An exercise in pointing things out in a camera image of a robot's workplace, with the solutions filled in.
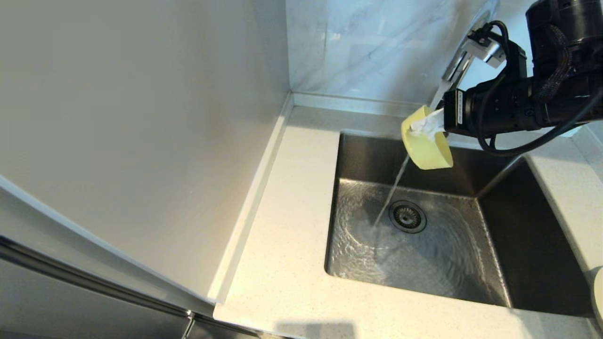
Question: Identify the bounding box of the yellow bowl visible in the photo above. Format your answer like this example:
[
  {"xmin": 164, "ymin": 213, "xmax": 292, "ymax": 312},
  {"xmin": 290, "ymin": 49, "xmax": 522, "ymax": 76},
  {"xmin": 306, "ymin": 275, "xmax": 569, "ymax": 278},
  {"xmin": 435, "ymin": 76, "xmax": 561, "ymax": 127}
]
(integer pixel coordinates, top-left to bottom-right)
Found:
[{"xmin": 400, "ymin": 105, "xmax": 454, "ymax": 170}]

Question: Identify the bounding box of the chrome gooseneck faucet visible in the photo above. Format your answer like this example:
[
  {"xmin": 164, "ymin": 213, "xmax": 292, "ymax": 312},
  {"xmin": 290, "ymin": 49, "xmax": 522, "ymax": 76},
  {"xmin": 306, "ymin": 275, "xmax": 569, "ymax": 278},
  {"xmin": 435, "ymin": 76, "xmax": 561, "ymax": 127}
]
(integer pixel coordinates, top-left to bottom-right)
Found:
[{"xmin": 431, "ymin": 7, "xmax": 499, "ymax": 110}]

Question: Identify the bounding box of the white plate edge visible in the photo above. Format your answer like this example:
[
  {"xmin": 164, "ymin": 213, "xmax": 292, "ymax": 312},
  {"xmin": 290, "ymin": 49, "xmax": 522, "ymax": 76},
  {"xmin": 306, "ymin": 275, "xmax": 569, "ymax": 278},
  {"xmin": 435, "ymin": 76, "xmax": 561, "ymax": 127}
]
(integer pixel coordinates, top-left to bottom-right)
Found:
[{"xmin": 593, "ymin": 267, "xmax": 603, "ymax": 330}]

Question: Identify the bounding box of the stainless steel sink basin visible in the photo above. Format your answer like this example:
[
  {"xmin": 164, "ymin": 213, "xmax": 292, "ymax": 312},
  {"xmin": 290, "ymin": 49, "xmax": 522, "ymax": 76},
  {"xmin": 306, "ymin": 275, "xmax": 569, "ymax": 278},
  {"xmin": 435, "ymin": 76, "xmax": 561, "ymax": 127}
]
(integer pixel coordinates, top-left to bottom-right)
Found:
[{"xmin": 323, "ymin": 132, "xmax": 592, "ymax": 317}]

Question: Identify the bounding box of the running water stream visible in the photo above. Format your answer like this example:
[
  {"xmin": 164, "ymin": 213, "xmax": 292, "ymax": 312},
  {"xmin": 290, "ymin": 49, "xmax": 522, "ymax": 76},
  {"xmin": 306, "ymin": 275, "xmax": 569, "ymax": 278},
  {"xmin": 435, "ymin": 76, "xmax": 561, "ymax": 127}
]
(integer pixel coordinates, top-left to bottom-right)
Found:
[{"xmin": 371, "ymin": 82, "xmax": 448, "ymax": 229}]

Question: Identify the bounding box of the round metal drain strainer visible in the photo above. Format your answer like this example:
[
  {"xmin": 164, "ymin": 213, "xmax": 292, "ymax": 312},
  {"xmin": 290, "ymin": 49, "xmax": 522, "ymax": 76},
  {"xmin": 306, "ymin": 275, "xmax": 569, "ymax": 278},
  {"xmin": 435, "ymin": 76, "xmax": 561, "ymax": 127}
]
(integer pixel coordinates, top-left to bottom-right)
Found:
[{"xmin": 389, "ymin": 201, "xmax": 428, "ymax": 234}]

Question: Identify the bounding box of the white appliance side panel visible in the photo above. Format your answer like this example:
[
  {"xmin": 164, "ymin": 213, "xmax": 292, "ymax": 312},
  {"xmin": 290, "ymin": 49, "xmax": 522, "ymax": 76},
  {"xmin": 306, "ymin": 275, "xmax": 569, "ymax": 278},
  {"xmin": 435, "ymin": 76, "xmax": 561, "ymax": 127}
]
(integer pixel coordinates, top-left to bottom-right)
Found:
[{"xmin": 0, "ymin": 0, "xmax": 293, "ymax": 316}]

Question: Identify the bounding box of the stainless steel appliance door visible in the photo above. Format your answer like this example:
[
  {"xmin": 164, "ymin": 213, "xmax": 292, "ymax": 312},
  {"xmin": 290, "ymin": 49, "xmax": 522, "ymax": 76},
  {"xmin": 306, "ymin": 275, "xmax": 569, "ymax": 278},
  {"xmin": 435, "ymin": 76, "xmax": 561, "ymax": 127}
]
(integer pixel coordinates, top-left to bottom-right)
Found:
[{"xmin": 0, "ymin": 228, "xmax": 283, "ymax": 339}]

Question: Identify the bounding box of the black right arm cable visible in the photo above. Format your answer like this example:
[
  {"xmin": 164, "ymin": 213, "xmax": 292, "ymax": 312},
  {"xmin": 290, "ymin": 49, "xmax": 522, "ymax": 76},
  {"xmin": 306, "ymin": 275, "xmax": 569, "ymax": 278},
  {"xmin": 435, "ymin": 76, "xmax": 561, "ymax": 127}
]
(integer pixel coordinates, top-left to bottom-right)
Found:
[{"xmin": 473, "ymin": 20, "xmax": 603, "ymax": 158}]

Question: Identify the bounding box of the chrome appliance handle rail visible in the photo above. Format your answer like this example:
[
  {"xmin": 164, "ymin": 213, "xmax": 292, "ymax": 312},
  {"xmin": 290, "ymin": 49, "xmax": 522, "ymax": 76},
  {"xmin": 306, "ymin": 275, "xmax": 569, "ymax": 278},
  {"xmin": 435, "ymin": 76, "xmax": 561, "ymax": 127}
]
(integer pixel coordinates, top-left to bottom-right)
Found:
[{"xmin": 0, "ymin": 230, "xmax": 195, "ymax": 318}]

